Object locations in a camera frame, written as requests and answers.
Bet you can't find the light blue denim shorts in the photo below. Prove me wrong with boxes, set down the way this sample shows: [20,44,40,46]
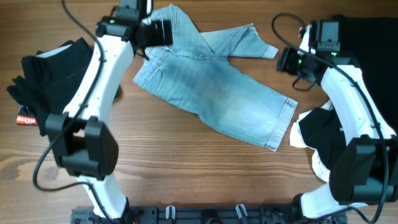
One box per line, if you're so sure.
[134,4,297,151]

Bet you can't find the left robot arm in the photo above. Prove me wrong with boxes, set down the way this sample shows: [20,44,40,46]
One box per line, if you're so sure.
[32,1,173,223]

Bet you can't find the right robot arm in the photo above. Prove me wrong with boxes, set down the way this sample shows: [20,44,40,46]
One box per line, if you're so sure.
[277,20,397,223]

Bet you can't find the white and black garment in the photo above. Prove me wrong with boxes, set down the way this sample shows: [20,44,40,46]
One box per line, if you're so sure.
[289,101,346,182]

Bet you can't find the black shirt with logo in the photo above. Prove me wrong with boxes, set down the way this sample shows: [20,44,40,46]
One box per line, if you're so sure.
[333,14,397,131]

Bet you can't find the folded black garment stack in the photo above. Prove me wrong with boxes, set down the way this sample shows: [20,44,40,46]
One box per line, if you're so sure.
[6,37,93,137]

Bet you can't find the orange Maxxis label card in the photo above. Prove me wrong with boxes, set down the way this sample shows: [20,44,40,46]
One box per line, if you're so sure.
[16,105,38,126]

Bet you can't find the right black cable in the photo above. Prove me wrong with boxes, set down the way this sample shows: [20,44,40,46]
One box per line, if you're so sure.
[271,12,391,224]

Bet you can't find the black cable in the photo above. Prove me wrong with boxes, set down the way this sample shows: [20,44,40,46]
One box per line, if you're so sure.
[32,0,116,224]
[271,12,391,224]

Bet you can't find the left black cable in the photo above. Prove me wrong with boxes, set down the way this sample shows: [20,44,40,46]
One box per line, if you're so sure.
[32,0,116,224]

